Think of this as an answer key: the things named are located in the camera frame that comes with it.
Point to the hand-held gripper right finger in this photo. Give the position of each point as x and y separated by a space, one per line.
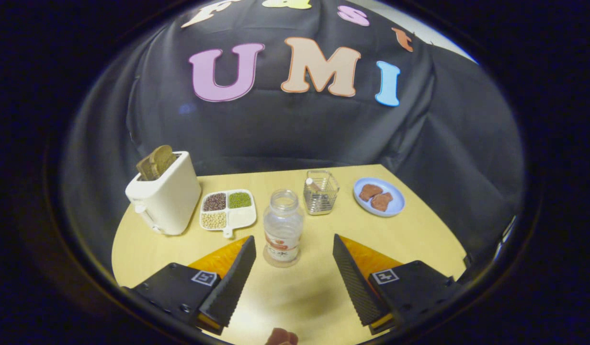
355 282

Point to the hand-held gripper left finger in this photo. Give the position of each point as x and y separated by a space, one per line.
232 282

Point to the clear plastic juice bottle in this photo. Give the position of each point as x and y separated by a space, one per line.
283 225

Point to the ribbed clear glass cup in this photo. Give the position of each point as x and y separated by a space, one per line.
321 201

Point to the light wooden table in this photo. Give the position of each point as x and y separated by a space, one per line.
314 297

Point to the heap of pale soybeans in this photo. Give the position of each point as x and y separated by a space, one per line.
213 220

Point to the white divided plate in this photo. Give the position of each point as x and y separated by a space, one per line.
242 218

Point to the heap of dark red beans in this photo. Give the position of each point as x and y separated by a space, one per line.
214 201

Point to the heap of green beans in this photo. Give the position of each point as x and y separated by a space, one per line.
239 200

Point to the brown meat piece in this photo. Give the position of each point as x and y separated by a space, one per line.
369 191
382 201

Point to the light blue plate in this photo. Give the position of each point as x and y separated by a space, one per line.
396 203

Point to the white toaster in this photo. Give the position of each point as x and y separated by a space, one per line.
168 201

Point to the brown bread slice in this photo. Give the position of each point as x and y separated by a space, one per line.
163 158
144 168

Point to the black backdrop cloth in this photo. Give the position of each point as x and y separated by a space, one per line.
285 129

